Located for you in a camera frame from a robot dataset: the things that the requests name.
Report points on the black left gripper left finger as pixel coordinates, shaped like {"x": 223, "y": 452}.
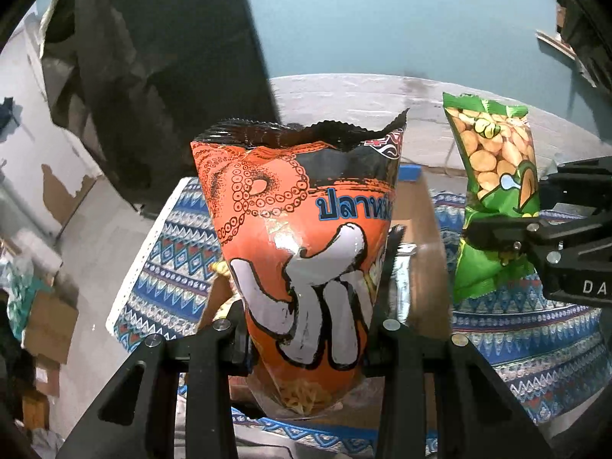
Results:
{"x": 134, "y": 414}

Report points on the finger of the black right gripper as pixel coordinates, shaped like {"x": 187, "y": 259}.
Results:
{"x": 585, "y": 183}
{"x": 499, "y": 233}

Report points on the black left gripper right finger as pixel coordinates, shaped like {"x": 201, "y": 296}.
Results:
{"x": 477, "y": 415}

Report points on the green peanut snack bag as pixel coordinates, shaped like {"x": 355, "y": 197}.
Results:
{"x": 497, "y": 149}

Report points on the orange squid snack bag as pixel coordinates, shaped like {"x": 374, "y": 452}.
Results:
{"x": 302, "y": 216}

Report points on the blue patterned tablecloth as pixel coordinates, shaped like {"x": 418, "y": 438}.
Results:
{"x": 552, "y": 356}

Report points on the blue cardboard box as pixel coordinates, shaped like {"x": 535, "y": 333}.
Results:
{"x": 429, "y": 315}

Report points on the brown boxes on floor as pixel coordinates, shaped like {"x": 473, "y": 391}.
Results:
{"x": 47, "y": 337}

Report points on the black hanging cloth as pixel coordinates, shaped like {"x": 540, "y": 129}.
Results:
{"x": 137, "y": 80}

